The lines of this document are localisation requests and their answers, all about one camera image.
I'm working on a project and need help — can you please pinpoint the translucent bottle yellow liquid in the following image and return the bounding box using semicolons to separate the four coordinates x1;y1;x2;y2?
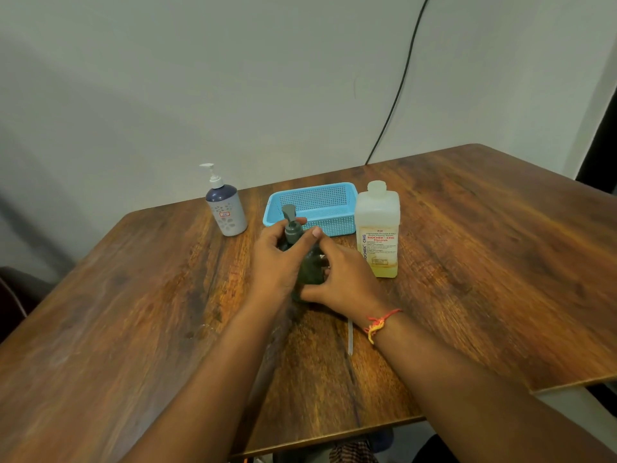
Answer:
355;180;401;278

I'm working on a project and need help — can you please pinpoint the blue plastic perforated basket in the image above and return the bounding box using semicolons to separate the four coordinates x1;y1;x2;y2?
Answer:
263;182;358;238

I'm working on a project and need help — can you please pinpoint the red yellow thread bracelet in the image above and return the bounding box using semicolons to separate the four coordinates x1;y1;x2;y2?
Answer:
364;308;403;345

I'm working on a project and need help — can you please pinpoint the white pump bottle dark liquid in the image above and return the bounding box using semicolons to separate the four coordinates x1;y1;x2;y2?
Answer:
200;163;248;237

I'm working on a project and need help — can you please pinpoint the person's right hand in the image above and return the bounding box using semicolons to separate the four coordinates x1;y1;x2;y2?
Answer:
300;227;390;329

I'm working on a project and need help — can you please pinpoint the person's right forearm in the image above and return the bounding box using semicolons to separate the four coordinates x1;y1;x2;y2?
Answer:
367;311;617;463

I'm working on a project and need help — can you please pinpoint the person's patterned clothing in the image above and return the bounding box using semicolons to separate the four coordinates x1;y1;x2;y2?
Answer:
329;441;378;463

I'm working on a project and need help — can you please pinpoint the dark green pump bottle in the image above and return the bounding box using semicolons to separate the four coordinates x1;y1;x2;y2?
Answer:
281;204;333;304

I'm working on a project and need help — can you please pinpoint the person's left hand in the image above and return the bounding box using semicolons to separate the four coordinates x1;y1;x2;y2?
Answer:
247;217;308;310

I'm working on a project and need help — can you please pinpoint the person's left forearm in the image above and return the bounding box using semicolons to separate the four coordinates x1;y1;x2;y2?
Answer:
121;296;291;463

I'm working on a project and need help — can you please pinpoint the black wall cable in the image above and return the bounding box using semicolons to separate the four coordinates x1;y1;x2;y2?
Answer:
365;0;432;165

